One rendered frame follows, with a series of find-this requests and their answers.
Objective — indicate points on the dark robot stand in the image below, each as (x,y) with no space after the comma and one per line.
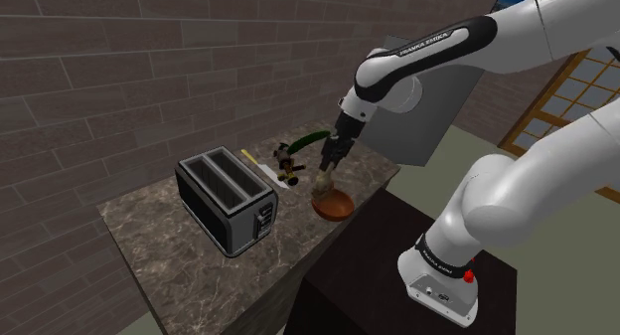
(368,276)

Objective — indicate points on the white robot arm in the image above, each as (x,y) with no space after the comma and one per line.
(503,188)

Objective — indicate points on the beige pear-shaped object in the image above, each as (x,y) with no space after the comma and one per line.
(323,183)

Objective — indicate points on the green cucumber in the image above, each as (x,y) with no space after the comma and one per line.
(307,140)

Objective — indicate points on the brown bowl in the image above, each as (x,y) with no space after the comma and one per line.
(334,209)

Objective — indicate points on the wooden framed window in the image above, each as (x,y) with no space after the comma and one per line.
(571,106)

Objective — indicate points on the blue wall picture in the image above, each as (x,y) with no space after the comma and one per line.
(508,0)

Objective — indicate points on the black and silver toaster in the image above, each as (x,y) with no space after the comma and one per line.
(227,198)

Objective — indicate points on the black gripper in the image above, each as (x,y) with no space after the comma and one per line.
(342,137)

